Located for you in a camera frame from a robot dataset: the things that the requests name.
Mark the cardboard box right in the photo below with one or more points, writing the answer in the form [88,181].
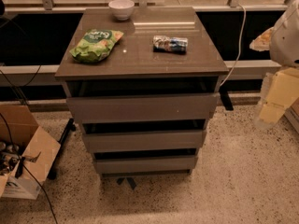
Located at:
[292,115]

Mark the grey top drawer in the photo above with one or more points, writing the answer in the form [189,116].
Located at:
[142,108]

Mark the green chip bag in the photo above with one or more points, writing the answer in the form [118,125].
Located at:
[95,45]

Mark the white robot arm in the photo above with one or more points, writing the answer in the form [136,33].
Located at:
[282,40]

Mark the grey bottom drawer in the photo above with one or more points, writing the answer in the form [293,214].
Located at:
[145,165]

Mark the grey drawer cabinet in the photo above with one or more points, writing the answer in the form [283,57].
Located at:
[134,68]

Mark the crumpled silver blue snack bag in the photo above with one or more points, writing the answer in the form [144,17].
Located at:
[170,44]

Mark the open cardboard box left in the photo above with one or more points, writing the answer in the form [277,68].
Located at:
[36,145]

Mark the black floor stand bar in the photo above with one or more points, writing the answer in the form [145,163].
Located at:
[69,127]

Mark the black bracket behind cabinet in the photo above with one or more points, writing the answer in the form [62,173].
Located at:
[225,99]

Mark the grey drawer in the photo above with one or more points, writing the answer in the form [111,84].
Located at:
[116,142]
[142,108]
[145,165]

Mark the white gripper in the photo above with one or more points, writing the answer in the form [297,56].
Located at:
[287,42]

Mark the white ceramic bowl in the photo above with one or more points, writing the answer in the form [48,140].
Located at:
[121,9]

